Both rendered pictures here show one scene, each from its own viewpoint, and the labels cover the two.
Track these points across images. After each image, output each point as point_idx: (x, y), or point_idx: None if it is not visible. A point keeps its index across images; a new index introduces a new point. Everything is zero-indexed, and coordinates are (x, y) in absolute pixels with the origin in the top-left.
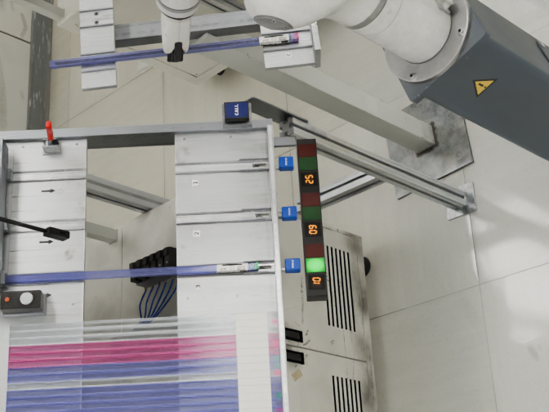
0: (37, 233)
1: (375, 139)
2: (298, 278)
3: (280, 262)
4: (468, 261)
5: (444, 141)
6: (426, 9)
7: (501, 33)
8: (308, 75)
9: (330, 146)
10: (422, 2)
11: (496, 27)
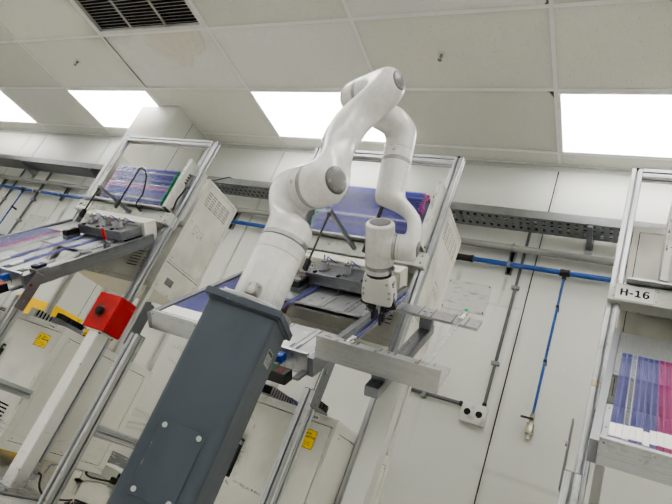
0: (329, 297)
1: None
2: (260, 491)
3: None
4: None
5: None
6: (250, 268)
7: (214, 343)
8: (363, 464)
9: (289, 426)
10: (255, 264)
11: (221, 343)
